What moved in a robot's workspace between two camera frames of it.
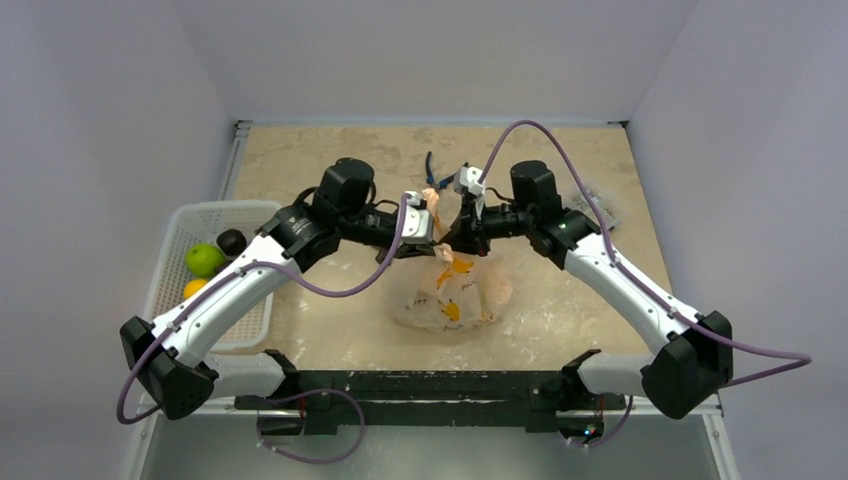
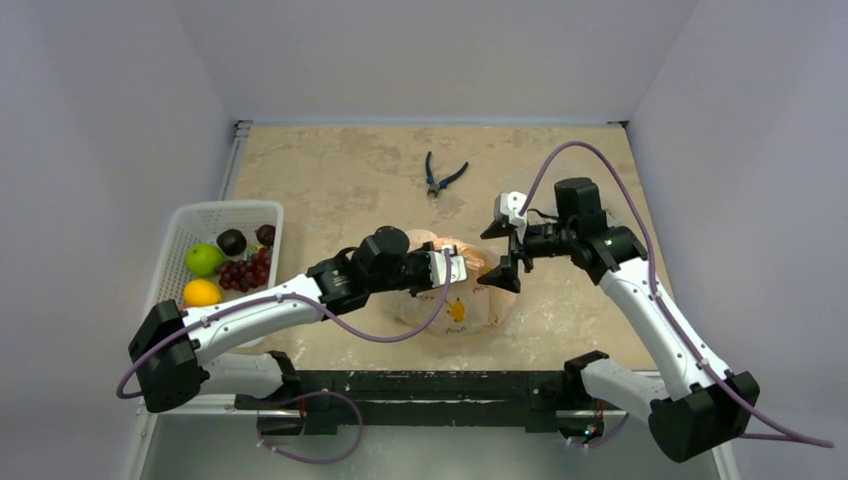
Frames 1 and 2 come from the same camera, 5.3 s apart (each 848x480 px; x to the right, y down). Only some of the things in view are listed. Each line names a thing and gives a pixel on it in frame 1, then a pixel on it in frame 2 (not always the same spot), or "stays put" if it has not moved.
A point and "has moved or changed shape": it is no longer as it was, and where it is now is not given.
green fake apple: (203, 259) stays put
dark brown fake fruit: (232, 241) stays put
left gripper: (410, 249) -> (424, 257)
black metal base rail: (319, 401) stays put
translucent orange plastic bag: (450, 294) has moved or changed shape
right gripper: (473, 227) -> (520, 248)
